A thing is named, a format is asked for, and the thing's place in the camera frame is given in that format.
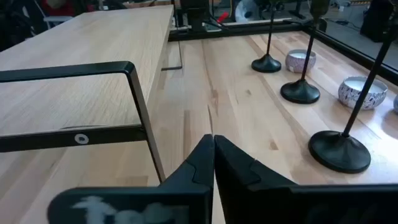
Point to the pinkish patterned candle tin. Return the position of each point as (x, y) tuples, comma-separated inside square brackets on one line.
[(293, 63)]

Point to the black candlestick holder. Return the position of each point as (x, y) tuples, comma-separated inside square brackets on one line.
[(339, 152), (266, 64), (300, 91)]

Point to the wooden riser shelf, black legs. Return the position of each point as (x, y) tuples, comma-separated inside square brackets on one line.
[(93, 46)]

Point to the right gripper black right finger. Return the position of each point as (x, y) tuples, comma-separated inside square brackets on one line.
[(236, 174)]

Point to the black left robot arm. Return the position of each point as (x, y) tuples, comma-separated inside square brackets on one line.
[(194, 12)]

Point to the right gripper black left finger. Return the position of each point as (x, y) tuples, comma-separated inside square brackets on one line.
[(199, 174)]

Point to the black aluminium table frame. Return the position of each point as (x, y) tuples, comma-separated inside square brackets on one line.
[(245, 30)]

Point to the black bag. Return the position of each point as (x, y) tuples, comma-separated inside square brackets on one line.
[(376, 18)]

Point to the white round object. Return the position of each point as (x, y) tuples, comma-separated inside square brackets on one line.
[(245, 11)]

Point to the white blue-leaf candle tin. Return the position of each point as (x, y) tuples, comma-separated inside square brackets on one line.
[(396, 104), (349, 93)]

